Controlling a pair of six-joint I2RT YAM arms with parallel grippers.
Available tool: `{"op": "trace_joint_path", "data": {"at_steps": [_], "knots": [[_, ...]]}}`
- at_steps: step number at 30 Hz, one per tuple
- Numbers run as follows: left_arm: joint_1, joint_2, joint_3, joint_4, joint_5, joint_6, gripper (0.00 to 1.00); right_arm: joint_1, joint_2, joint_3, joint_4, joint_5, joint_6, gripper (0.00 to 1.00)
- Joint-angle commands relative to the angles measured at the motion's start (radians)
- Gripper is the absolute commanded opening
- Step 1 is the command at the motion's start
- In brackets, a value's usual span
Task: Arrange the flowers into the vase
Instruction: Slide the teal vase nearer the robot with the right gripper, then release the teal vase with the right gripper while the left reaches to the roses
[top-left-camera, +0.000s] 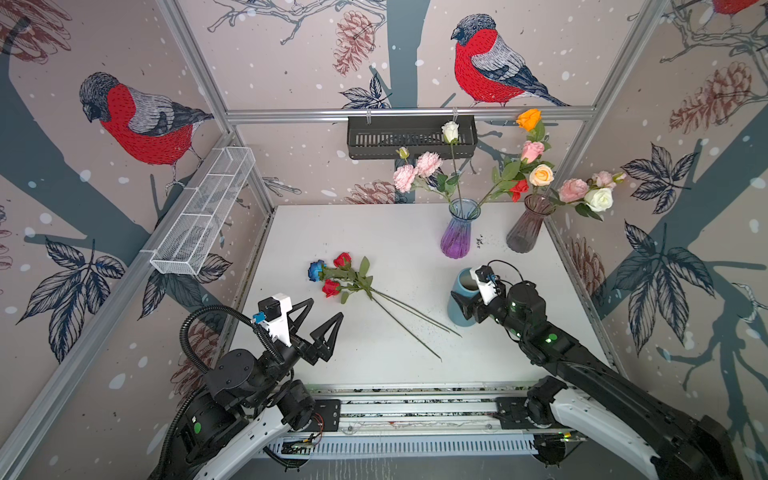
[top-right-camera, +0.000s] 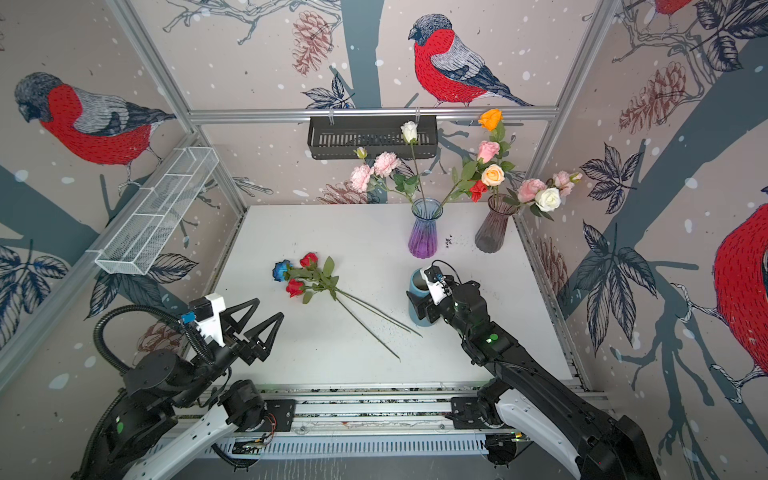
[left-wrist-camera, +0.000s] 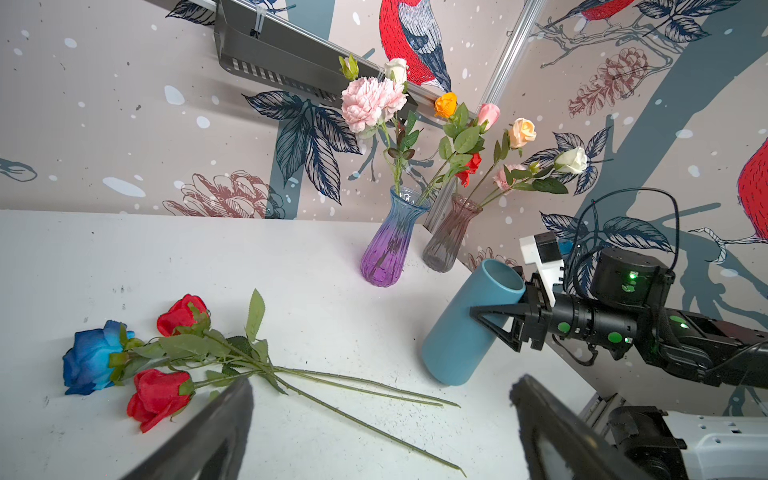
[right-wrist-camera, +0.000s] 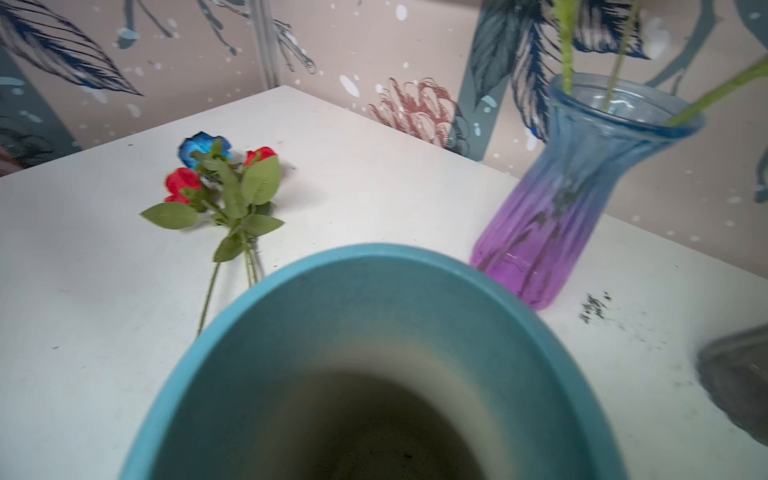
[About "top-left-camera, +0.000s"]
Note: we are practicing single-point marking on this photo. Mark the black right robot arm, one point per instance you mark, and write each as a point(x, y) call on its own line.
point(584, 394)

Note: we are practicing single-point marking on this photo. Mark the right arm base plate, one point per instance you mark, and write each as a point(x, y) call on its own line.
point(518, 413)

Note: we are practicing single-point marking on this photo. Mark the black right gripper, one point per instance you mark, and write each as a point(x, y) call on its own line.
point(478, 306)

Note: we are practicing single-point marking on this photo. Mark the pink carnation stem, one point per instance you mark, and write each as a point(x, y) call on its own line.
point(574, 190)

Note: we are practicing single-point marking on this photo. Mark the small red rose stem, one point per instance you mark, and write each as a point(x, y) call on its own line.
point(344, 259)

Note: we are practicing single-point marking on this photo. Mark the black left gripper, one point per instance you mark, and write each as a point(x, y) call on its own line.
point(310, 352)

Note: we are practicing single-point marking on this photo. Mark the aluminium rail base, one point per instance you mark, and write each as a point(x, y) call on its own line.
point(435, 424)

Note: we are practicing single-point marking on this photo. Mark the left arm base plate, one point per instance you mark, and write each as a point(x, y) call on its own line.
point(325, 417)

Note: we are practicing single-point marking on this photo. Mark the blue purple glass vase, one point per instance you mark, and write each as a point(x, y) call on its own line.
point(455, 242)

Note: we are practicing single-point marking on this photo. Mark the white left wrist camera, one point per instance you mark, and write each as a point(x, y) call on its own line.
point(272, 317)

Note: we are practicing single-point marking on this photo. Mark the black hanging wire basket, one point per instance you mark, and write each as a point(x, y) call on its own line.
point(379, 137)

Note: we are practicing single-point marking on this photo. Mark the mauve glass vase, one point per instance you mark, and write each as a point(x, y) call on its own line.
point(524, 234)

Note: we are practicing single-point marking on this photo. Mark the white wire mesh basket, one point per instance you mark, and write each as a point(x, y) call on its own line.
point(192, 236)

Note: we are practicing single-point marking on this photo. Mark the blue rose stem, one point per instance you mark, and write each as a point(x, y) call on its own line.
point(319, 271)

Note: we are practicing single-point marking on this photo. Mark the single pink rose stem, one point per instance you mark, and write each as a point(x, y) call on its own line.
point(518, 176)

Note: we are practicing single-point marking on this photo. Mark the orange rose stem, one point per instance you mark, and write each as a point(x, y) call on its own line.
point(528, 119)

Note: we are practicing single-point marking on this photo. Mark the white rose stem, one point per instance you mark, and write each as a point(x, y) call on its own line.
point(450, 131)
point(594, 203)

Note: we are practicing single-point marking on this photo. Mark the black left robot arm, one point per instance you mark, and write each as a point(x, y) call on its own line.
point(249, 404)

